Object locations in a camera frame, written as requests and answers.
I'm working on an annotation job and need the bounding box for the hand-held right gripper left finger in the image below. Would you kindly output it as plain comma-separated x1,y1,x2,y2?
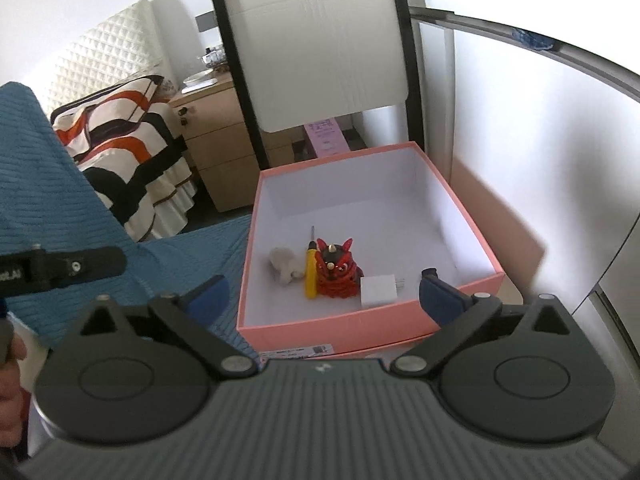
79,275,256,382

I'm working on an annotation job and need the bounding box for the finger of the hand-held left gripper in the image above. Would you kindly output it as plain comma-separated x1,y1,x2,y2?
27,246,127,295

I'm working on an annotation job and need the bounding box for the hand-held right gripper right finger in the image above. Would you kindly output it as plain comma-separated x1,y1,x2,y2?
390,267,571,379

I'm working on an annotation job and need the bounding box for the white plush toy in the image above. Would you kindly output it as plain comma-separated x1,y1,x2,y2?
268,246,305,286

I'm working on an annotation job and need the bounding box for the yellow handled screwdriver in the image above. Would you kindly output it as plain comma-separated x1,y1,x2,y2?
305,226,319,300

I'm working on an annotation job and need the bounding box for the red black lion figurine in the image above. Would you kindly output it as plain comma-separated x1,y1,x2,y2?
314,238,362,300

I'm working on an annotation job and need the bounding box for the pink cardboard box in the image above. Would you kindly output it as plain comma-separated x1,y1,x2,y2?
236,141,506,348

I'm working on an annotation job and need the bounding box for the person's left hand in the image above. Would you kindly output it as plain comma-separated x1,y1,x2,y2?
0,332,30,436

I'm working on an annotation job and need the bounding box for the blue quilted cloth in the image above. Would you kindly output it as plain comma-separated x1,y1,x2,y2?
0,81,261,361

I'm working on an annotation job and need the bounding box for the striped orange black bedspread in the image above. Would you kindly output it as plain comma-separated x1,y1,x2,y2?
50,75,198,241

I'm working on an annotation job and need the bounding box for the light wooden nightstand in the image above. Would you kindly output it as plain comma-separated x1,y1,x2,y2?
169,71,296,213

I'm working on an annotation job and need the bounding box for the white cabinet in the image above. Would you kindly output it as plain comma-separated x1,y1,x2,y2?
410,5,640,341

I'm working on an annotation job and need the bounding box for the pink paper package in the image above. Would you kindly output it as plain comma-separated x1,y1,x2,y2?
302,117,351,158

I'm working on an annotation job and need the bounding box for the white quilted headboard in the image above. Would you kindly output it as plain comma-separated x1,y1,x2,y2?
42,0,171,116

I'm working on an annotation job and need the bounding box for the white book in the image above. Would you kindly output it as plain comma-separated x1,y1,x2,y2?
181,71,221,93

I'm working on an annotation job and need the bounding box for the white chair with black frame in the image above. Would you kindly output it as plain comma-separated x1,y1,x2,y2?
210,0,426,171

